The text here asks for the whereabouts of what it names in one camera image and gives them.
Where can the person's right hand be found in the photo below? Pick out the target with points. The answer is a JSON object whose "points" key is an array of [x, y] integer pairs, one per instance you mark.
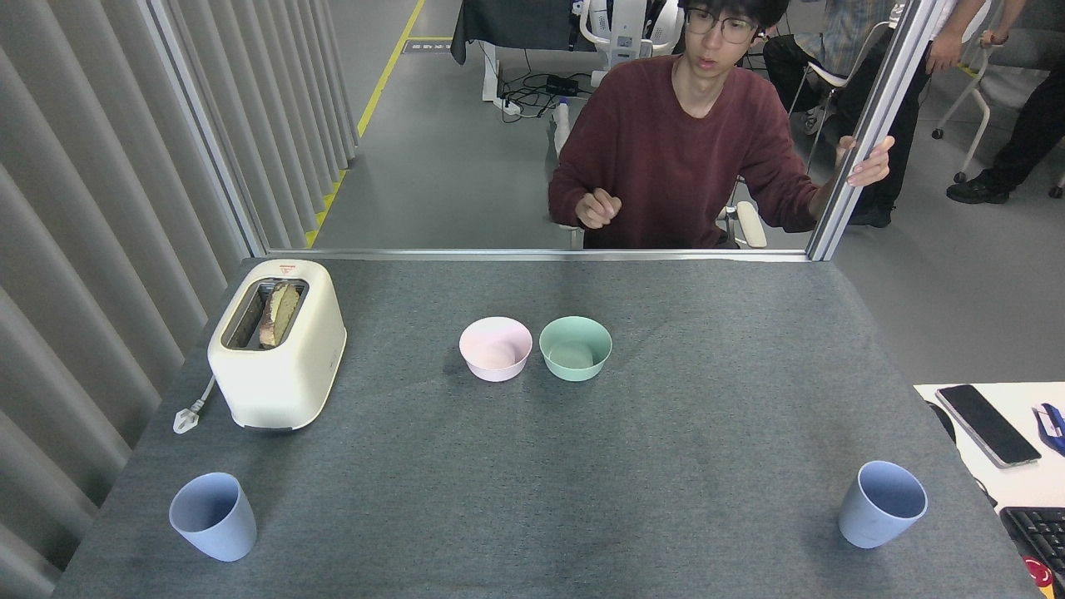
{"points": [[597, 208]]}

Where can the person's left hand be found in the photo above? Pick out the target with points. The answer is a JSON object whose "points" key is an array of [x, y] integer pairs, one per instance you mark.
{"points": [[869, 170]]}

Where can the blue plastic cup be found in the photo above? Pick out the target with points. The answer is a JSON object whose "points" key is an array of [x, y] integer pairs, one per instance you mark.
{"points": [[218, 532], [865, 524]]}

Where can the standing person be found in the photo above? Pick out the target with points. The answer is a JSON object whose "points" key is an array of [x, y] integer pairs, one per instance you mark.
{"points": [[903, 133]]}

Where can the seated person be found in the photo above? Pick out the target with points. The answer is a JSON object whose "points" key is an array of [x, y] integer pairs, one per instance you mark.
{"points": [[674, 158]]}

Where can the white plastic chair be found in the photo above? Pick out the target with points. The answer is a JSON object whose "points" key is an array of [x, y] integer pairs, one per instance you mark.
{"points": [[828, 79]]}

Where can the black power adapter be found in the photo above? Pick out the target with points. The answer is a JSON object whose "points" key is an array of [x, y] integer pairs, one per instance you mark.
{"points": [[562, 85]]}

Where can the seated person's chair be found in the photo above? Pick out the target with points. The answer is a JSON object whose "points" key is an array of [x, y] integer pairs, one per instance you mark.
{"points": [[750, 226]]}

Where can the white power strip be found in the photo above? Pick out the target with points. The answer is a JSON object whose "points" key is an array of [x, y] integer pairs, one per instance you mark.
{"points": [[509, 106]]}

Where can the person in plaid shirt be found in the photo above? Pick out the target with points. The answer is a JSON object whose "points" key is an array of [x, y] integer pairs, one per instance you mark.
{"points": [[840, 33]]}

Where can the green bowl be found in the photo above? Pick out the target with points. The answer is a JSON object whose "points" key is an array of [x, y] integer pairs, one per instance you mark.
{"points": [[576, 368]]}

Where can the grey white office chair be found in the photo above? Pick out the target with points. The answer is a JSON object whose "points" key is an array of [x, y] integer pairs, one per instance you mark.
{"points": [[1011, 91]]}

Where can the person with wristwatch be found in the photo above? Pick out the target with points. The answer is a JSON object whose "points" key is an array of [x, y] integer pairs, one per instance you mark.
{"points": [[1032, 125]]}

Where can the white stand on wheels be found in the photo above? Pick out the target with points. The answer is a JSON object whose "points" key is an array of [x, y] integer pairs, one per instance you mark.
{"points": [[624, 33]]}

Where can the pink bowl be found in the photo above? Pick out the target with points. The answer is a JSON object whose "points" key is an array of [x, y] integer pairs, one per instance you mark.
{"points": [[495, 366]]}

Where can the black cloth covered table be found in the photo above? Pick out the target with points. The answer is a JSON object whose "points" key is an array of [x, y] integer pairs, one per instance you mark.
{"points": [[516, 25]]}

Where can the black computer mouse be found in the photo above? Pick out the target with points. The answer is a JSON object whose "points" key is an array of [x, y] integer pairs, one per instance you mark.
{"points": [[943, 423]]}

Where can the black smartphone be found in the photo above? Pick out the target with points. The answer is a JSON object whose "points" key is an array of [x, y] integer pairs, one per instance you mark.
{"points": [[988, 426]]}

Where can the blue stapler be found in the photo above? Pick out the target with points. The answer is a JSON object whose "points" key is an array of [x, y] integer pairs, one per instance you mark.
{"points": [[1052, 426]]}

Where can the toasted bread slice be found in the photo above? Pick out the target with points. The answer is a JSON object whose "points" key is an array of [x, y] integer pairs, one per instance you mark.
{"points": [[281, 312]]}

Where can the white side table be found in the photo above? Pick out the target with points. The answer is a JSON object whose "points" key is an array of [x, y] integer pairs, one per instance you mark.
{"points": [[1023, 487]]}

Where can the cream white toaster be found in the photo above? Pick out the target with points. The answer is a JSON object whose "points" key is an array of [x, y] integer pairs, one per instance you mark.
{"points": [[279, 383]]}

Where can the black keyboard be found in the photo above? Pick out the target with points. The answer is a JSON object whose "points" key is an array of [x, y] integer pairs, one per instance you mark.
{"points": [[1036, 537]]}

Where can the red round button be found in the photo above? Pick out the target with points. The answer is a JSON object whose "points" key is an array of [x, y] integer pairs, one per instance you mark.
{"points": [[1038, 576]]}

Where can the white toaster power plug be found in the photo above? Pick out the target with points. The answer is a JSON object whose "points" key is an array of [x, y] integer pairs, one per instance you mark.
{"points": [[187, 420]]}

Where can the silver frame post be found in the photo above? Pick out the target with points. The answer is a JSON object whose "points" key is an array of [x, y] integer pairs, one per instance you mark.
{"points": [[874, 125]]}

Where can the silver frame crossbar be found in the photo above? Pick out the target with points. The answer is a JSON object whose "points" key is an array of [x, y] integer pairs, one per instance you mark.
{"points": [[541, 254]]}

